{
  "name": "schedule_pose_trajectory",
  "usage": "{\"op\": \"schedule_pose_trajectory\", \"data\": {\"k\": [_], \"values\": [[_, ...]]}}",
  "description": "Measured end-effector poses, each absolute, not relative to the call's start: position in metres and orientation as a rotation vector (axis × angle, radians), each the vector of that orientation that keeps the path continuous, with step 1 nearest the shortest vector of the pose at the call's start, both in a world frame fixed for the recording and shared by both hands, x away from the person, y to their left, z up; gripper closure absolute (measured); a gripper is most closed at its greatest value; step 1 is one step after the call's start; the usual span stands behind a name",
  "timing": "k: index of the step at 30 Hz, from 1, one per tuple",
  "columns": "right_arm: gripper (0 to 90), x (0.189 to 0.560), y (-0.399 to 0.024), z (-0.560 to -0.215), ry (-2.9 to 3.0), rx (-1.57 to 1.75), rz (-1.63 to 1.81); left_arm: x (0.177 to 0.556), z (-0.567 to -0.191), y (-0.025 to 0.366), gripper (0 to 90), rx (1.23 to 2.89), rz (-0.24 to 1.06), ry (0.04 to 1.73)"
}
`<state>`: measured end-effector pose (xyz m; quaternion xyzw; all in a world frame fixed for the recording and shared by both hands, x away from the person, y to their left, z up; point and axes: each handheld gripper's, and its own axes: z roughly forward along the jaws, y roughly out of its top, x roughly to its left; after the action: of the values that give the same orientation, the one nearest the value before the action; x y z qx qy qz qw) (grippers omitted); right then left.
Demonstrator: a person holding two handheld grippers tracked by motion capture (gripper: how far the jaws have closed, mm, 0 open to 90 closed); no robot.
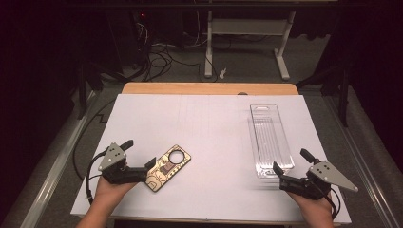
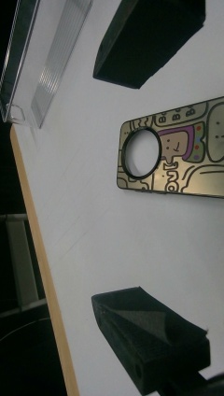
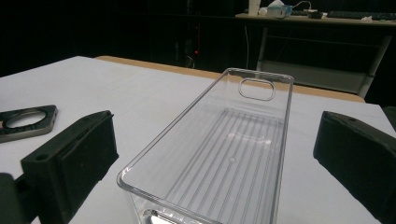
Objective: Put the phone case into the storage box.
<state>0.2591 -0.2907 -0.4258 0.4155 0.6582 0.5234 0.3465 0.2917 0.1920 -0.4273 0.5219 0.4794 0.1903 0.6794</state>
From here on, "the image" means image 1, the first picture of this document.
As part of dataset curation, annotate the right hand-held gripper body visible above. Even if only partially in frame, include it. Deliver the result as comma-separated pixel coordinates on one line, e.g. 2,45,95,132
279,161,359,201

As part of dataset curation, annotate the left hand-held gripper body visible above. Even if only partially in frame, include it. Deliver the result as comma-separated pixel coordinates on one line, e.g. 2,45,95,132
98,142,148,185

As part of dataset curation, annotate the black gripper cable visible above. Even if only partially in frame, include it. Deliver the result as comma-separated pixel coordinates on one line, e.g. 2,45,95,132
319,185,342,220
85,150,107,204

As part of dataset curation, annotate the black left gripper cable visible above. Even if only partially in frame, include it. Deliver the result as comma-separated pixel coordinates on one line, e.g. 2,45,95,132
85,150,107,204

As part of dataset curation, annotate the wooden table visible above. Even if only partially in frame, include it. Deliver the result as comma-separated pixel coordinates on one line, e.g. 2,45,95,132
75,82,346,228

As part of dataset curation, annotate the dark tripod stand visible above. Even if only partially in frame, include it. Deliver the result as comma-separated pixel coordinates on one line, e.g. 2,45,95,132
75,60,127,121
296,63,352,128

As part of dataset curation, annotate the white metal stand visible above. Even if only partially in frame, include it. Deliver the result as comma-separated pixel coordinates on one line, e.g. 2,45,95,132
203,10,297,82

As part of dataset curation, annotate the clear plastic package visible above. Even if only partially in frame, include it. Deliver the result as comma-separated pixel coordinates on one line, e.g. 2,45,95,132
248,104,296,180

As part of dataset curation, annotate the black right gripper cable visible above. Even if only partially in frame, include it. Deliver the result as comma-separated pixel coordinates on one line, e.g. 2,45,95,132
319,185,342,220

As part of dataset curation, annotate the white board cover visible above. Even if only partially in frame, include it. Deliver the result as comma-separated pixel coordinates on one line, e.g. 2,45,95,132
69,93,352,226

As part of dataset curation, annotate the aluminium floor rail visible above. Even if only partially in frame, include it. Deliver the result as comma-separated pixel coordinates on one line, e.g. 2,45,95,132
18,90,100,228
322,94,403,228

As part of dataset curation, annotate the black computer tower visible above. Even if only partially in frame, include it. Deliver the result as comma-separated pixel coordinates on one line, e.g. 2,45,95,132
106,10,153,70

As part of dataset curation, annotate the person's left hand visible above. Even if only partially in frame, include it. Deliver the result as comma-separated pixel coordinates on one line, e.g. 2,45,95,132
94,176,139,207

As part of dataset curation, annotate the tangle of floor cables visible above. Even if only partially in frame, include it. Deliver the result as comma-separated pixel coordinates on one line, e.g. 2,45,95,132
136,22,220,84

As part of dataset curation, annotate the long black floor cable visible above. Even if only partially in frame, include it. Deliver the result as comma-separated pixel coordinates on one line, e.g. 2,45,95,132
71,98,117,181

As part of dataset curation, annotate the person's right hand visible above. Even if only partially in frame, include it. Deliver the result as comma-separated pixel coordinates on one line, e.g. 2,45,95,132
286,190,335,219

